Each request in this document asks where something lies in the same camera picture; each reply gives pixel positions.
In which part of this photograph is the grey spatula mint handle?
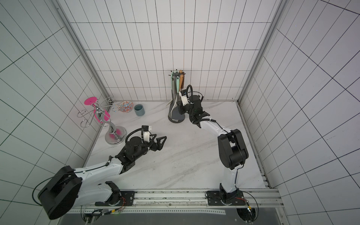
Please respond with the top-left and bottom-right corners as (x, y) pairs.
(168, 70), (180, 123)

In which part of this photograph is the cream spatula light wood handle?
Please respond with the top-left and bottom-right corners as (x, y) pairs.
(179, 70), (185, 91)

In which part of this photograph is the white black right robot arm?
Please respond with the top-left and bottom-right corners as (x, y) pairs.
(178, 95), (249, 204)

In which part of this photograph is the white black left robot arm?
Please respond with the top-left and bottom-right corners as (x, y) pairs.
(37, 135), (167, 220)

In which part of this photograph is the grey utensil rack stand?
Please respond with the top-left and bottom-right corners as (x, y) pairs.
(172, 70), (185, 123)

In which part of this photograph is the chrome wine glass holder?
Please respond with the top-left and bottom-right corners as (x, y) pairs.
(77, 97), (127, 145)

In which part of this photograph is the teal ceramic cup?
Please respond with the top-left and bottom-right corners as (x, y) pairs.
(134, 104), (145, 116)

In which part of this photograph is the pink plastic wine glass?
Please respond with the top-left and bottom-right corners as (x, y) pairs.
(84, 97), (111, 123)

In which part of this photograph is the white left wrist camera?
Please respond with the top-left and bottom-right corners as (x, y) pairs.
(142, 125), (152, 143)

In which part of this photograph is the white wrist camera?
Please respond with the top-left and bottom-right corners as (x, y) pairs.
(142, 125), (152, 143)
(179, 90), (189, 106)

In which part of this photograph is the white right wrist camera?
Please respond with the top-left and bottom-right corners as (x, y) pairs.
(179, 90), (189, 106)

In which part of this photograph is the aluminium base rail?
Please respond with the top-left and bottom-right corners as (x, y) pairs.
(70, 189), (285, 216)

